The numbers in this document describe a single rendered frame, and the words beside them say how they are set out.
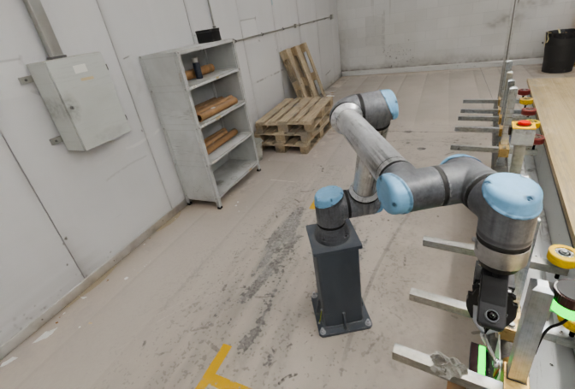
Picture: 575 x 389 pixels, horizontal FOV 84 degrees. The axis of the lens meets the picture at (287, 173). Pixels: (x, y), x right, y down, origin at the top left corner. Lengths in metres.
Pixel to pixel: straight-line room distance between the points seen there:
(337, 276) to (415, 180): 1.19
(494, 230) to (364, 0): 8.20
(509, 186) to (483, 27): 7.99
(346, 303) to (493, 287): 1.30
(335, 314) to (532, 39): 7.65
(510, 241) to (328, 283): 1.27
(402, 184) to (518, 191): 0.19
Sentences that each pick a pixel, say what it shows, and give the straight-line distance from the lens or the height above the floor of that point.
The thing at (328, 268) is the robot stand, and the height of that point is 0.48.
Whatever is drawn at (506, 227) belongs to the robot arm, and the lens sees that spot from 0.69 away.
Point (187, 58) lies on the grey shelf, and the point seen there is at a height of 1.43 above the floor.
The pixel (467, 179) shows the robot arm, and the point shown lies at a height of 1.36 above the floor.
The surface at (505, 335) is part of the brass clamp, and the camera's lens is 1.19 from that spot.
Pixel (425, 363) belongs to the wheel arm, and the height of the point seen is 0.86.
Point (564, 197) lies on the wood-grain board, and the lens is 1.67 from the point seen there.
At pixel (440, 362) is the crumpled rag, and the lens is 1.01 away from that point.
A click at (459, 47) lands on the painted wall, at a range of 8.63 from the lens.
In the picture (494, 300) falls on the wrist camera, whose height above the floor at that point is 1.16.
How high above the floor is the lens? 1.70
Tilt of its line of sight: 26 degrees down
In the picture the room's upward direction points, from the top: 9 degrees counter-clockwise
